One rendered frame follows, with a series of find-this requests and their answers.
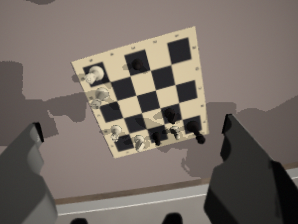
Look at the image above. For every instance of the chessboard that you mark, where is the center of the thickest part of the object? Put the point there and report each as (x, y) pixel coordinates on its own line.
(171, 77)

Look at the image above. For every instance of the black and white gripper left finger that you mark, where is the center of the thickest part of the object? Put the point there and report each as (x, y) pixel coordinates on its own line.
(24, 195)

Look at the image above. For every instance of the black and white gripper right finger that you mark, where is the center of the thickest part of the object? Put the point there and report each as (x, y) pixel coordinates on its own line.
(249, 187)

